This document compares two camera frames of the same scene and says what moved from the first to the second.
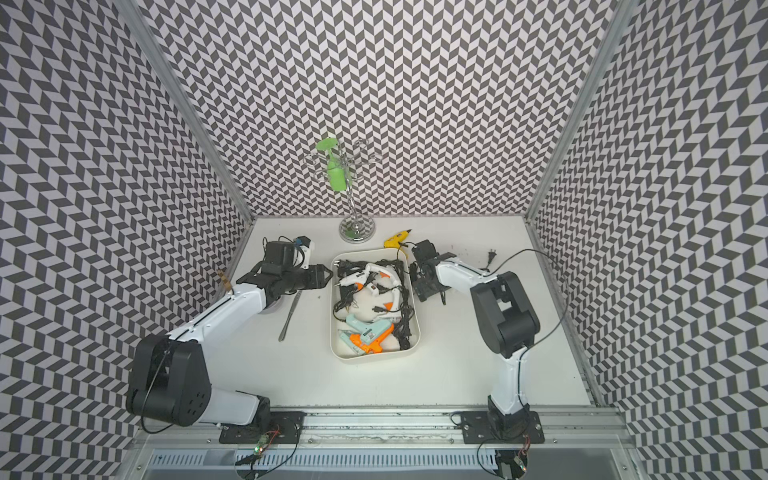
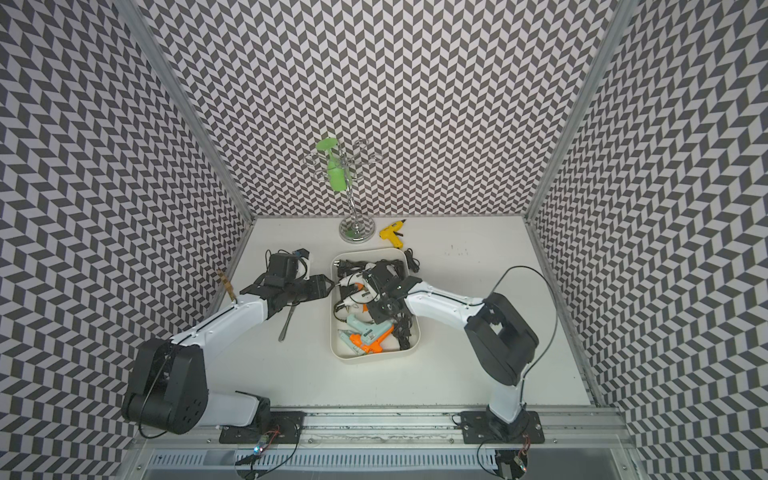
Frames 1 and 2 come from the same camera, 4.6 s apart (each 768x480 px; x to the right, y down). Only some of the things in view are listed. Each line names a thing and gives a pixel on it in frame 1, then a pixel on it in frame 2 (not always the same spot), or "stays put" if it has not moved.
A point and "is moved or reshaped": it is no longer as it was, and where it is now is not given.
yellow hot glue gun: [393, 242] is moved or reshaped
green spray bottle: [337, 175] stays put
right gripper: [424, 290] to [378, 317]
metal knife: [289, 317] stays put
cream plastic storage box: [374, 303] stays put
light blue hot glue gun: [346, 336] stays put
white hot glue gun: [390, 343] to [402, 331]
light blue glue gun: [370, 330] stays put
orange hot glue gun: [375, 346] stays put
